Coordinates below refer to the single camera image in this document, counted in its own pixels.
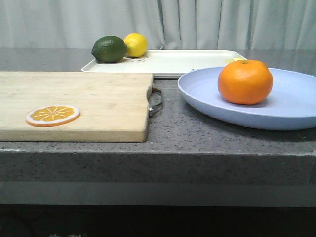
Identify orange fruit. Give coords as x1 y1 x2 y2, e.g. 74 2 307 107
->
218 59 274 105

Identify light blue plate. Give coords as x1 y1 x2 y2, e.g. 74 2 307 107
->
178 67 316 130

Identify white rectangular tray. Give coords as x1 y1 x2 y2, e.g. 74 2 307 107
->
81 50 244 79

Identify wooden cutting board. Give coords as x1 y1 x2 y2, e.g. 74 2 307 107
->
0 72 153 142

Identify green lime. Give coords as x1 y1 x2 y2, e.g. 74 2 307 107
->
91 36 127 63

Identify yellow fruit slice pieces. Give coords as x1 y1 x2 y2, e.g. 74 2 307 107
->
224 57 244 64

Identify grey curtain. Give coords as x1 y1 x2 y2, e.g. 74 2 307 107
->
0 0 316 50

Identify orange slice coaster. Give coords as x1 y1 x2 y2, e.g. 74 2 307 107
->
25 104 80 127

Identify metal cutting board handle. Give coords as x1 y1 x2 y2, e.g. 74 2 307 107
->
148 84 163 117

